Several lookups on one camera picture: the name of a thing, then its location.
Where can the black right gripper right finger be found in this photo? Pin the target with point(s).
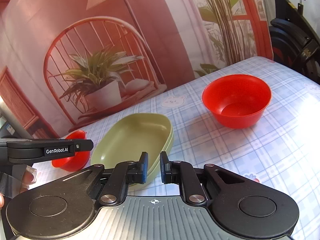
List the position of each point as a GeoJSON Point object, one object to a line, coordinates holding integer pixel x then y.
{"type": "Point", "coordinates": [184, 175]}

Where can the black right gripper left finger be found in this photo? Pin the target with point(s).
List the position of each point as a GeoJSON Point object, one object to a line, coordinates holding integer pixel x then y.
{"type": "Point", "coordinates": [116, 181]}

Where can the small green oval dish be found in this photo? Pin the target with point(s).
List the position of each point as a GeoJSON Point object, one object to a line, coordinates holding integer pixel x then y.
{"type": "Point", "coordinates": [132, 135]}

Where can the person's left hand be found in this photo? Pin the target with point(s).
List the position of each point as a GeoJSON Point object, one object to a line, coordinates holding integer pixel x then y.
{"type": "Point", "coordinates": [13, 185]}

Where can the red bowl at right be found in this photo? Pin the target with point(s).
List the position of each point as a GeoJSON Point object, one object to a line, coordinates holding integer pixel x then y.
{"type": "Point", "coordinates": [237, 101]}

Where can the printed room scene backdrop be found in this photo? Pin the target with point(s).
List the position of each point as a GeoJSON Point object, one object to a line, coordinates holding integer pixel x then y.
{"type": "Point", "coordinates": [67, 63]}

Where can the black exercise bike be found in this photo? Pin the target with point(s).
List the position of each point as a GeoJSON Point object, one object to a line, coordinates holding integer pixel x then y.
{"type": "Point", "coordinates": [294, 42]}

